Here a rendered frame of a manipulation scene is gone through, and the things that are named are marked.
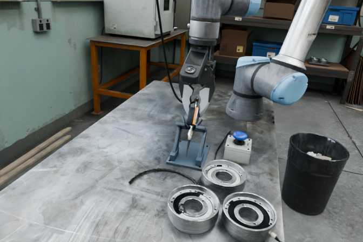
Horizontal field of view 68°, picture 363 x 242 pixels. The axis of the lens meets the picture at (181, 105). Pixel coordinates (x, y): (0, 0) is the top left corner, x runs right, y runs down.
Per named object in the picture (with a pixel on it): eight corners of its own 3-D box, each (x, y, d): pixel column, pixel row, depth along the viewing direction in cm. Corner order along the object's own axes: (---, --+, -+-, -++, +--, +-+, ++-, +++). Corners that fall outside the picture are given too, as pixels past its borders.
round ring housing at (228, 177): (250, 200, 62) (253, 185, 61) (205, 201, 61) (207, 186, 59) (236, 172, 72) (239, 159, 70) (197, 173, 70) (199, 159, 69)
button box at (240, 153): (248, 165, 75) (251, 149, 73) (223, 159, 77) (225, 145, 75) (249, 150, 82) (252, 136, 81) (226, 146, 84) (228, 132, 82)
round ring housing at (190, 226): (207, 246, 50) (209, 228, 48) (157, 224, 54) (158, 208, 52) (223, 209, 59) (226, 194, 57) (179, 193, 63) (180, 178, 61)
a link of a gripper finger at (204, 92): (212, 112, 80) (212, 81, 77) (209, 119, 74) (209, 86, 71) (202, 111, 81) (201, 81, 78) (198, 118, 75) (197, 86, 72)
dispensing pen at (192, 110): (179, 154, 71) (191, 94, 75) (182, 155, 75) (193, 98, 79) (187, 156, 71) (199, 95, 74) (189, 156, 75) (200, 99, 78)
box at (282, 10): (297, 21, 351) (304, -11, 336) (256, 18, 362) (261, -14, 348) (294, 19, 389) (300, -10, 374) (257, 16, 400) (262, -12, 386)
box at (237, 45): (249, 58, 385) (254, 31, 371) (215, 55, 393) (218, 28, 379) (248, 53, 422) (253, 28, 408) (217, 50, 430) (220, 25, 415)
